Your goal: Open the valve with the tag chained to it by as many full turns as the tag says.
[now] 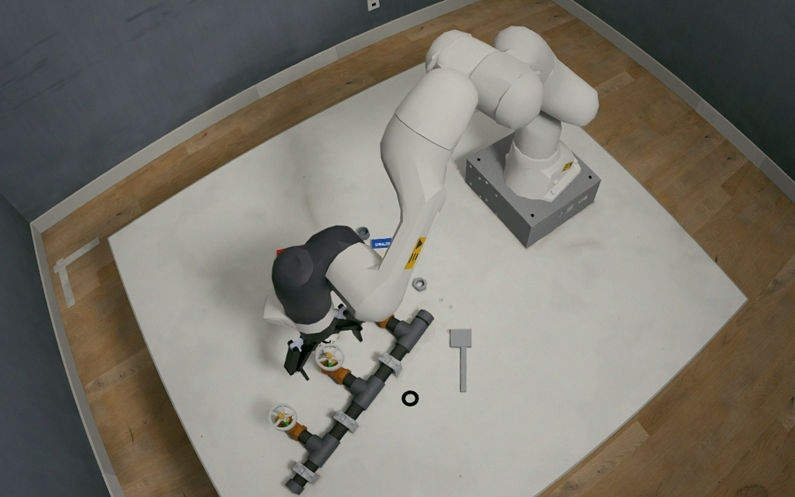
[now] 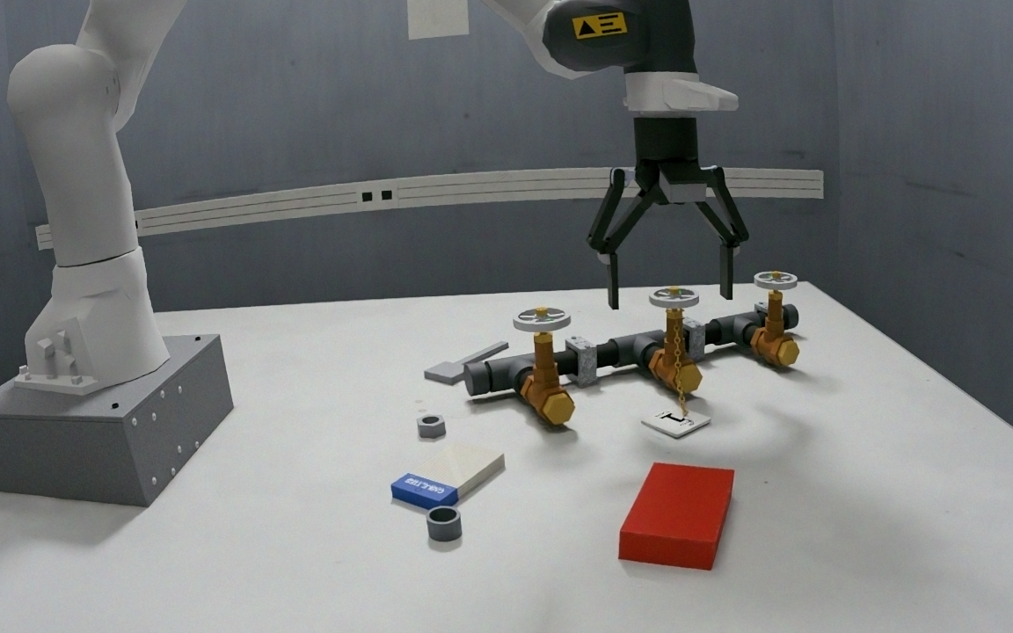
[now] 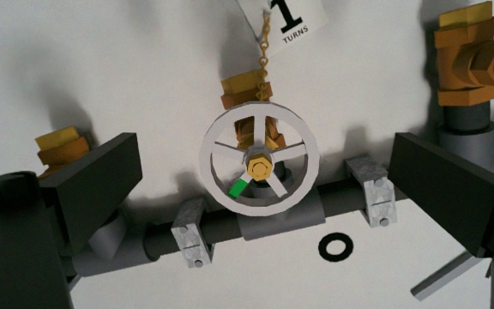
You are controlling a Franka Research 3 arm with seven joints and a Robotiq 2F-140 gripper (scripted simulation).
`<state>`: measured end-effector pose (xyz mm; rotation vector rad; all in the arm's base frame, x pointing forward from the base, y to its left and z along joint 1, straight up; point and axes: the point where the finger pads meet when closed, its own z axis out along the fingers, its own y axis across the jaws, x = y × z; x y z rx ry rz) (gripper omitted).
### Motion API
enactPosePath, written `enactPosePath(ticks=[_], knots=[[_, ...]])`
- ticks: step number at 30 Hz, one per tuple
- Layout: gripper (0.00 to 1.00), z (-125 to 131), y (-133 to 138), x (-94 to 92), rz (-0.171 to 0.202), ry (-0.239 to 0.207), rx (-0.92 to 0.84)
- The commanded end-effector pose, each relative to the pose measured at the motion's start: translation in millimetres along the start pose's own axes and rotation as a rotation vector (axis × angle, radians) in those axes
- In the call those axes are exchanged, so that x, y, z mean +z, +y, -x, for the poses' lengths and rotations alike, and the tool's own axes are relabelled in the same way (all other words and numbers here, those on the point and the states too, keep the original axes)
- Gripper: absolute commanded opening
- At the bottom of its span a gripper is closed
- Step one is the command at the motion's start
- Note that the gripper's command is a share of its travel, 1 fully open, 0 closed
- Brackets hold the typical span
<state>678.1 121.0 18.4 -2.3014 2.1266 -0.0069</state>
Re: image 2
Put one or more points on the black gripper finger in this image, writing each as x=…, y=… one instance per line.
x=730, y=240
x=606, y=249

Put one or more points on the grey hex nut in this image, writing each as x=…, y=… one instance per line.
x=428, y=430

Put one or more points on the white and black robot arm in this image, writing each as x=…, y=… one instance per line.
x=69, y=101

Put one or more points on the red rectangular block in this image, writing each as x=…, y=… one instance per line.
x=678, y=516

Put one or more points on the grey hollow cylinder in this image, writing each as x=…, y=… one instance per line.
x=444, y=523

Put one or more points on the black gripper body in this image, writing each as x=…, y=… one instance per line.
x=662, y=139

